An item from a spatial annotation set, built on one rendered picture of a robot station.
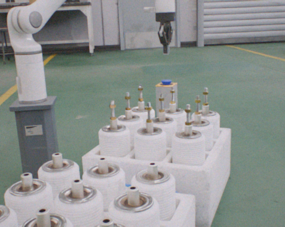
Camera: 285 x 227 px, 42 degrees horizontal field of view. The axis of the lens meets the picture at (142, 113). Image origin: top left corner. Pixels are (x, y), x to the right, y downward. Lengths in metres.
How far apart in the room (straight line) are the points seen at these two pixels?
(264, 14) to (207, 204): 5.85
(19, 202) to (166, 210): 0.30
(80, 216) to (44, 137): 0.68
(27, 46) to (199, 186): 0.73
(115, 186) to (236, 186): 0.62
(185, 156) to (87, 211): 0.41
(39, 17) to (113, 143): 0.50
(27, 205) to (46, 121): 0.61
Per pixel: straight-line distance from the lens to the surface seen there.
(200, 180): 1.04
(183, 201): 0.88
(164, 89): 1.47
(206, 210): 1.08
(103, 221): 0.62
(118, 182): 0.84
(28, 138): 1.39
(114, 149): 1.14
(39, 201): 0.80
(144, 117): 1.33
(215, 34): 6.50
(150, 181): 0.80
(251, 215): 1.20
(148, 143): 1.08
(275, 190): 1.36
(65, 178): 0.89
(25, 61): 1.35
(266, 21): 6.78
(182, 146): 1.05
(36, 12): 1.34
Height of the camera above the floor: 0.60
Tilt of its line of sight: 15 degrees down
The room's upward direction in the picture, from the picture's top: 2 degrees counter-clockwise
